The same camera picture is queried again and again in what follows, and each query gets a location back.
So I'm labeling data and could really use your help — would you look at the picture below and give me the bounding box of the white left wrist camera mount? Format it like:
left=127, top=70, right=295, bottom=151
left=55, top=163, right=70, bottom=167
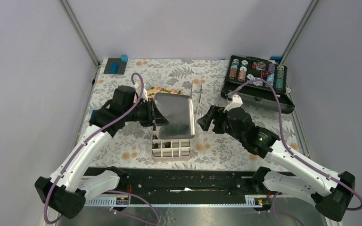
left=133, top=82, right=152, bottom=101

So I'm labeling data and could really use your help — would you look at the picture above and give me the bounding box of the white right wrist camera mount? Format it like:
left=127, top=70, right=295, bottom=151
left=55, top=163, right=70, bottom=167
left=224, top=94, right=243, bottom=112

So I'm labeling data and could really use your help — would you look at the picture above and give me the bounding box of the silver metal tin lid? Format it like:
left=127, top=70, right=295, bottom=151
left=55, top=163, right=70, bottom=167
left=154, top=93, right=195, bottom=139

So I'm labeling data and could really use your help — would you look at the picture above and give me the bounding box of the blue block behind case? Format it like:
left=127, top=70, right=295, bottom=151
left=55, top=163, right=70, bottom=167
left=269, top=56, right=283, bottom=64

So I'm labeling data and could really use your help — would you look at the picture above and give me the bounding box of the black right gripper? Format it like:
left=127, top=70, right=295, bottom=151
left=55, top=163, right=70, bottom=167
left=197, top=105, right=245, bottom=143

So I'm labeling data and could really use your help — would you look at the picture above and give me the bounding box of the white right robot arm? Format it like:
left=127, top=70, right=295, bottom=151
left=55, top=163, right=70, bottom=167
left=197, top=105, right=355, bottom=222

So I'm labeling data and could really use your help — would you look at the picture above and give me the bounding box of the pink divided chocolate box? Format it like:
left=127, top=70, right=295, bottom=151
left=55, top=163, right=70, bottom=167
left=151, top=131, right=192, bottom=162

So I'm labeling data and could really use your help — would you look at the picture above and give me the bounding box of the floral rectangular tray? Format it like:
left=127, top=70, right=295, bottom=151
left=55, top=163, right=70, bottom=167
left=147, top=86, right=184, bottom=98

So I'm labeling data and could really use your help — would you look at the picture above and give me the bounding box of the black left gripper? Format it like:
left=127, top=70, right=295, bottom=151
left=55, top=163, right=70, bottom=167
left=123, top=97, right=169, bottom=127

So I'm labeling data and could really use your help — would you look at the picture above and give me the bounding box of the grey lego baseplate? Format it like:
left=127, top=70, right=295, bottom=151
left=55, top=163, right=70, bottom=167
left=103, top=58, right=127, bottom=75

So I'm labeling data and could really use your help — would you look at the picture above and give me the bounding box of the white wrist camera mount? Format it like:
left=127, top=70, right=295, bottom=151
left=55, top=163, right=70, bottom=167
left=133, top=82, right=152, bottom=101
left=224, top=94, right=243, bottom=112

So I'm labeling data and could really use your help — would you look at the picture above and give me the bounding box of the black poker chip case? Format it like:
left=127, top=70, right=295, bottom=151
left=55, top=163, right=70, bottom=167
left=221, top=55, right=295, bottom=114

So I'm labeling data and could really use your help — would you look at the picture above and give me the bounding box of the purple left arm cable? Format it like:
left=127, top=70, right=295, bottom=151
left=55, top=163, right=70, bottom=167
left=43, top=73, right=160, bottom=226

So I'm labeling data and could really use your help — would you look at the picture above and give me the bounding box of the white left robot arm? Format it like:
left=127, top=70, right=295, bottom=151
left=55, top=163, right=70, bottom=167
left=34, top=85, right=157, bottom=224

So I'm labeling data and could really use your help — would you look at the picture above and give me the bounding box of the blue lego brick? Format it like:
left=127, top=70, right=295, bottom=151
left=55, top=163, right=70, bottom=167
left=109, top=63, right=118, bottom=74
left=121, top=55, right=128, bottom=63

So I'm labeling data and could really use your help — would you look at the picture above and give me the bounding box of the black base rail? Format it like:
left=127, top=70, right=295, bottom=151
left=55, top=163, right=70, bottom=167
left=116, top=168, right=272, bottom=207

